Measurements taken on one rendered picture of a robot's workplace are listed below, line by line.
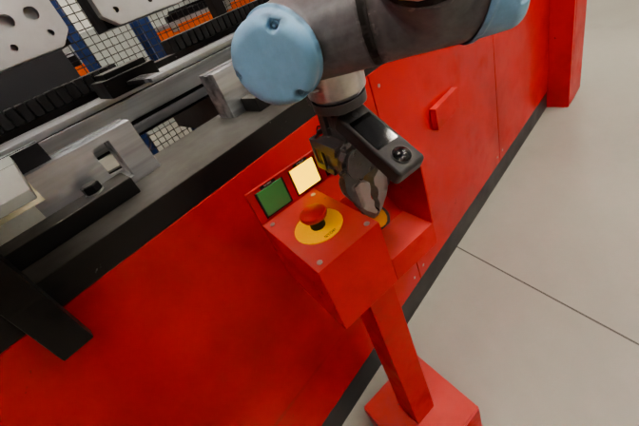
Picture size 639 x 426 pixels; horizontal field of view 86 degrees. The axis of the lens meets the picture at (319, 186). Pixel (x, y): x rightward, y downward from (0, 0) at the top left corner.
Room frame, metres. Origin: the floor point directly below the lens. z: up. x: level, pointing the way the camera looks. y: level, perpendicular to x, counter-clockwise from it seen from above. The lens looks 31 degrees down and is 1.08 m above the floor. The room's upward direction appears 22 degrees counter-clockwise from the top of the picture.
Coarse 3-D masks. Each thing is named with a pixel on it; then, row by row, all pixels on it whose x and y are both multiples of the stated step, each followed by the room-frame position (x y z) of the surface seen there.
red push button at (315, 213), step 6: (312, 204) 0.40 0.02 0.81; (318, 204) 0.39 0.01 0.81; (306, 210) 0.39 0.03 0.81; (312, 210) 0.38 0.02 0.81; (318, 210) 0.38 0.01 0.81; (324, 210) 0.38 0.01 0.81; (300, 216) 0.38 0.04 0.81; (306, 216) 0.38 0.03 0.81; (312, 216) 0.37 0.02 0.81; (318, 216) 0.37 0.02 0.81; (324, 216) 0.37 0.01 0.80; (306, 222) 0.37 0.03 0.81; (312, 222) 0.37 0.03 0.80; (318, 222) 0.36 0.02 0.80; (324, 222) 0.38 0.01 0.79; (312, 228) 0.38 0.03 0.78; (318, 228) 0.37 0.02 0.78
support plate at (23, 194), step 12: (0, 168) 0.45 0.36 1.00; (12, 168) 0.42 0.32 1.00; (0, 180) 0.39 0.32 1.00; (12, 180) 0.36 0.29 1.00; (24, 180) 0.35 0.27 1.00; (0, 192) 0.33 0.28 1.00; (12, 192) 0.31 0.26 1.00; (24, 192) 0.30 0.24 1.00; (0, 204) 0.29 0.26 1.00; (12, 204) 0.29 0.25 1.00; (24, 204) 0.30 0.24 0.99; (0, 216) 0.29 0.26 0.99
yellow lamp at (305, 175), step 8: (312, 160) 0.49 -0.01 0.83; (296, 168) 0.47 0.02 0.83; (304, 168) 0.48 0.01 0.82; (312, 168) 0.48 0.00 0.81; (296, 176) 0.47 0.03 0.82; (304, 176) 0.48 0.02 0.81; (312, 176) 0.48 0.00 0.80; (296, 184) 0.47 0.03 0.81; (304, 184) 0.47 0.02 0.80; (312, 184) 0.48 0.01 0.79
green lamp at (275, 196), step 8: (272, 184) 0.45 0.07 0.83; (280, 184) 0.46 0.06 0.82; (264, 192) 0.45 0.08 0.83; (272, 192) 0.45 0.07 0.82; (280, 192) 0.46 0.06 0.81; (264, 200) 0.45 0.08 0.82; (272, 200) 0.45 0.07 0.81; (280, 200) 0.45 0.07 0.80; (288, 200) 0.46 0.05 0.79; (264, 208) 0.44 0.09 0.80; (272, 208) 0.45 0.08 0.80
